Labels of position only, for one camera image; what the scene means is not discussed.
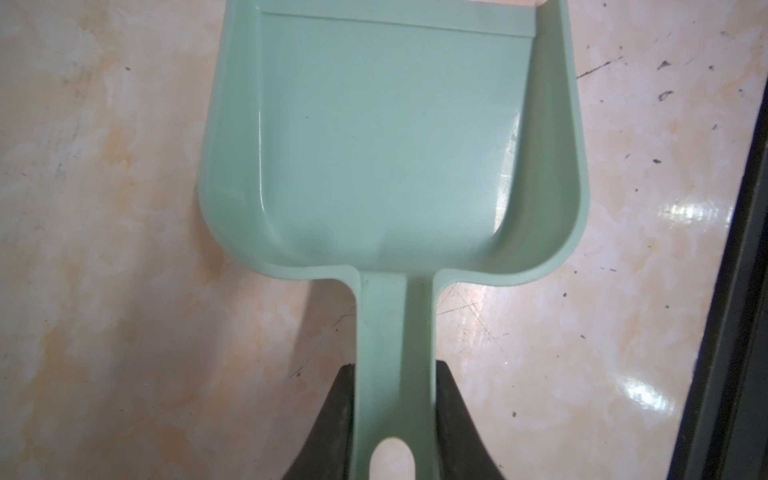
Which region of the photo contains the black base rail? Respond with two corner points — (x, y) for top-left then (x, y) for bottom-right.
(668, 105), (767, 479)

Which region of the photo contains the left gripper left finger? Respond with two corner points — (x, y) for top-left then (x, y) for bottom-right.
(283, 364), (355, 480)

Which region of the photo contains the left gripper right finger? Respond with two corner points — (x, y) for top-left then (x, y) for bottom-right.
(436, 360), (504, 480)

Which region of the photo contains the green dustpan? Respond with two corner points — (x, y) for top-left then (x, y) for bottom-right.
(197, 1), (589, 479)

